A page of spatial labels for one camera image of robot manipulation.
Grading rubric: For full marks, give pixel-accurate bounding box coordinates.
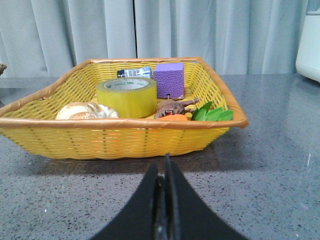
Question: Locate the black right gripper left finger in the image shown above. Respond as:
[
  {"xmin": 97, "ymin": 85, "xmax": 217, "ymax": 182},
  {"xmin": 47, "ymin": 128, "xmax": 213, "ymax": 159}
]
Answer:
[{"xmin": 91, "ymin": 163, "xmax": 165, "ymax": 240}]

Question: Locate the brown toy dinosaur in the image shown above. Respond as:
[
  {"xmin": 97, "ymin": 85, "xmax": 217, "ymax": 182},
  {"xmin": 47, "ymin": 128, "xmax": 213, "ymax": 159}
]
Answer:
[{"xmin": 154, "ymin": 97, "xmax": 200, "ymax": 119}]

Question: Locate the white curtain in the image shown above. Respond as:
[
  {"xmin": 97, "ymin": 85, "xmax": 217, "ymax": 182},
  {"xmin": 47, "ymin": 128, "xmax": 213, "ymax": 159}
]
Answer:
[{"xmin": 0, "ymin": 0, "xmax": 307, "ymax": 78}]

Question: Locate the small labelled bottle black cap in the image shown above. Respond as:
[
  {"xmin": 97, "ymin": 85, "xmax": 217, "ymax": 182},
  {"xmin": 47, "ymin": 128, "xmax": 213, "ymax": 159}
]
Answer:
[{"xmin": 117, "ymin": 66, "xmax": 153, "ymax": 79}]

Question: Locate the toy orange carrot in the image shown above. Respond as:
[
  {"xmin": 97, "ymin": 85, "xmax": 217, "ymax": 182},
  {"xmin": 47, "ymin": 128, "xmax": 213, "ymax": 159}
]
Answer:
[{"xmin": 160, "ymin": 101, "xmax": 234, "ymax": 122}]

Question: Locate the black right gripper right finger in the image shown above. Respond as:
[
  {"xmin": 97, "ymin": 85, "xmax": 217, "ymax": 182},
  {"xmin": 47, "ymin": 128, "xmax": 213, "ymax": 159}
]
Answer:
[{"xmin": 164, "ymin": 154, "xmax": 246, "ymax": 240}]

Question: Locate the purple foam cube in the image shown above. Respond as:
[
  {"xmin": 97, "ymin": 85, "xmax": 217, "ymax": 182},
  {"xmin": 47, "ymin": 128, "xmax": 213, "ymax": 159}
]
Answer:
[{"xmin": 153, "ymin": 62, "xmax": 185, "ymax": 99}]

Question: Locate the toy bread croissant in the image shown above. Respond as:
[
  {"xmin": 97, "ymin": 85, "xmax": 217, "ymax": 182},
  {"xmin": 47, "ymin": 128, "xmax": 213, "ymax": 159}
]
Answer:
[{"xmin": 55, "ymin": 102, "xmax": 119, "ymax": 120}]

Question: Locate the white appliance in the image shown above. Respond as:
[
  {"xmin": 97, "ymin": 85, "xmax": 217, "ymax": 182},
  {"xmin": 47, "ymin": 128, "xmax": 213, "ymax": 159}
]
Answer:
[{"xmin": 295, "ymin": 0, "xmax": 320, "ymax": 82}]

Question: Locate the brown wicker basket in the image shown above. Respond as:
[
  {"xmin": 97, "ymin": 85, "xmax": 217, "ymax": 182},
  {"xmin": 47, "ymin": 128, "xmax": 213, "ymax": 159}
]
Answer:
[{"xmin": 0, "ymin": 63, "xmax": 7, "ymax": 76}]

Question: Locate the yellow packing tape roll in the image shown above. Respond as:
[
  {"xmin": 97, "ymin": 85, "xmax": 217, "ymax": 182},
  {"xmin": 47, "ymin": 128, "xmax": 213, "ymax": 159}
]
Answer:
[{"xmin": 95, "ymin": 77, "xmax": 157, "ymax": 118}]

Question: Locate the yellow woven basket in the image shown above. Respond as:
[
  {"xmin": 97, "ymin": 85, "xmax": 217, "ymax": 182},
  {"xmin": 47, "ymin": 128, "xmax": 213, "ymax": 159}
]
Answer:
[{"xmin": 0, "ymin": 57, "xmax": 249, "ymax": 160}]

